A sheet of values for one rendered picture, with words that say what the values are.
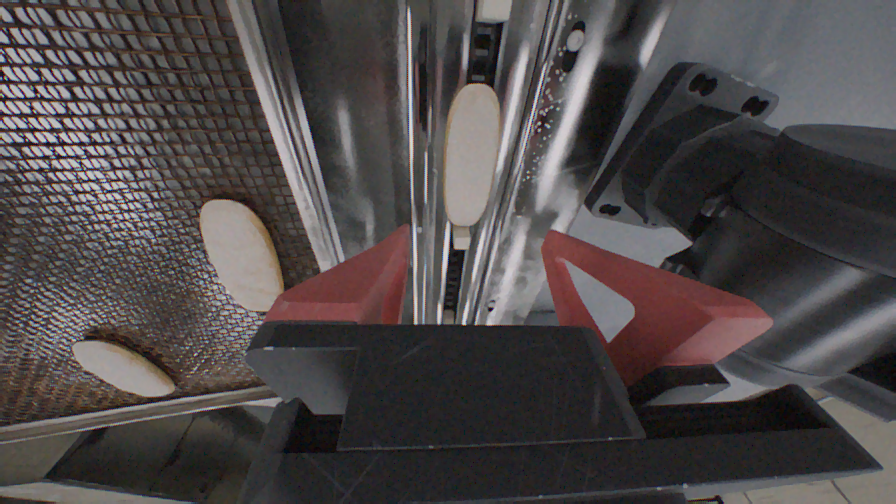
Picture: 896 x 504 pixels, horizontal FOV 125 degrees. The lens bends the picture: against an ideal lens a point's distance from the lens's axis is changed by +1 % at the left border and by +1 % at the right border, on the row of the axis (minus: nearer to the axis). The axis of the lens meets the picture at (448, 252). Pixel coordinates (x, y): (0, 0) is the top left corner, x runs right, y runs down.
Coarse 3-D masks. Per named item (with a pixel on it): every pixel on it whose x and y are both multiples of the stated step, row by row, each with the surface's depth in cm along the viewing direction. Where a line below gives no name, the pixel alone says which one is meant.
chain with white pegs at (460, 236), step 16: (480, 0) 12; (496, 0) 11; (480, 16) 12; (496, 16) 11; (480, 32) 14; (496, 32) 14; (480, 48) 14; (480, 80) 15; (464, 240) 20; (448, 256) 25; (448, 272) 27; (448, 288) 28; (448, 304) 30; (448, 320) 30
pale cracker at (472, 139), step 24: (480, 96) 14; (456, 120) 15; (480, 120) 15; (456, 144) 16; (480, 144) 16; (456, 168) 17; (480, 168) 17; (456, 192) 18; (480, 192) 18; (456, 216) 20; (480, 216) 20
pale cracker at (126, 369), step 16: (80, 352) 18; (96, 352) 18; (112, 352) 19; (128, 352) 19; (96, 368) 19; (112, 368) 19; (128, 368) 20; (144, 368) 21; (128, 384) 21; (144, 384) 21; (160, 384) 22
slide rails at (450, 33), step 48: (432, 0) 12; (528, 0) 12; (432, 48) 13; (528, 48) 14; (432, 96) 15; (432, 144) 17; (432, 192) 19; (432, 240) 22; (480, 240) 22; (432, 288) 27
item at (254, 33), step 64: (0, 0) 8; (192, 0) 9; (256, 0) 9; (0, 64) 9; (64, 64) 9; (256, 64) 10; (64, 128) 10; (128, 128) 11; (256, 128) 12; (128, 192) 13; (256, 192) 14; (0, 256) 13; (128, 256) 15; (192, 256) 16; (320, 256) 17; (128, 320) 18; (256, 320) 21; (64, 384) 21; (256, 384) 27
